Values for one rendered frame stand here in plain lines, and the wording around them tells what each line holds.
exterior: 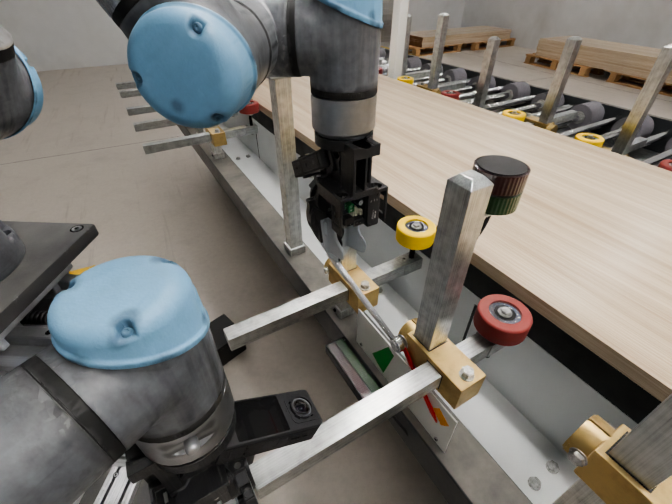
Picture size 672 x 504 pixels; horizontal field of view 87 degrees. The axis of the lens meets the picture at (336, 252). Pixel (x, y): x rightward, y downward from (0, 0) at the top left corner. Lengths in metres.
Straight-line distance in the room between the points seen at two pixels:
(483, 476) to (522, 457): 0.15
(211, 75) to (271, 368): 1.42
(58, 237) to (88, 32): 7.46
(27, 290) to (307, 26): 0.41
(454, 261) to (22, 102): 0.57
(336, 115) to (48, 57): 7.78
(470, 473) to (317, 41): 0.63
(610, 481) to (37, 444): 0.44
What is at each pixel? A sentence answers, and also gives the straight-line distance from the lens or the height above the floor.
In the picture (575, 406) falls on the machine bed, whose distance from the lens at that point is 0.77.
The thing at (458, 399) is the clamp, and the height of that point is 0.85.
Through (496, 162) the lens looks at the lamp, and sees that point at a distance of 0.46.
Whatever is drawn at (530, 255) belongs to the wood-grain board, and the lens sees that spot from 0.76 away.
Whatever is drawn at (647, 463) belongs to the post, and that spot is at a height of 1.00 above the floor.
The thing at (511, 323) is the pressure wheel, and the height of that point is 0.90.
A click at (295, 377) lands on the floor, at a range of 1.57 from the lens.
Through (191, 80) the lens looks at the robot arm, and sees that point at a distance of 0.27.
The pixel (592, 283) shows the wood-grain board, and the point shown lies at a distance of 0.75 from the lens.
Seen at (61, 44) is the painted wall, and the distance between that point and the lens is 8.05.
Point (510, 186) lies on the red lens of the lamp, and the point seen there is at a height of 1.14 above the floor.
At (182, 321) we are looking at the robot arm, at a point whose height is 1.16.
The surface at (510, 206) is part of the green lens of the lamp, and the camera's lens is 0.45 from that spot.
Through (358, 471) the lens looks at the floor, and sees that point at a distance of 1.41.
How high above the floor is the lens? 1.32
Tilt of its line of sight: 38 degrees down
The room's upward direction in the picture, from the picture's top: straight up
